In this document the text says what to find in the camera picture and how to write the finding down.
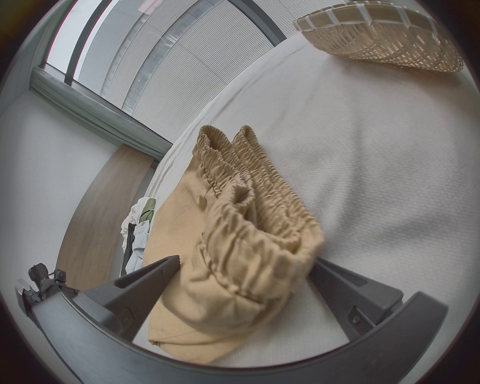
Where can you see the bed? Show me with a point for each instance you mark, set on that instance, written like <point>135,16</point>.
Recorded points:
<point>375,168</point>

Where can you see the window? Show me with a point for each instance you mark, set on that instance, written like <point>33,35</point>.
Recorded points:
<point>168,56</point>

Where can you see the black garment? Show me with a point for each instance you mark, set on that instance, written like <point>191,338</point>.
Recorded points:
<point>129,240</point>

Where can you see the white garment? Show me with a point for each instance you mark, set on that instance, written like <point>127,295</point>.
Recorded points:
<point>133,213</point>

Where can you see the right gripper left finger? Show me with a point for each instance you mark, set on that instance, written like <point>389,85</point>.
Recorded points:
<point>127,296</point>

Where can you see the green garment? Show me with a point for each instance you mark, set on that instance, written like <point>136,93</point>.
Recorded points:
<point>149,208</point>

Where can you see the round woven basket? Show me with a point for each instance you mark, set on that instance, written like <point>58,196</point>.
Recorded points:
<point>375,41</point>

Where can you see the pale blue garment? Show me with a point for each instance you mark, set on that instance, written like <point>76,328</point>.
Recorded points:
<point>140,234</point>

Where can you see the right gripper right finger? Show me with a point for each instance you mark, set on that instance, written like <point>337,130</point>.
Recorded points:
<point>356,300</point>

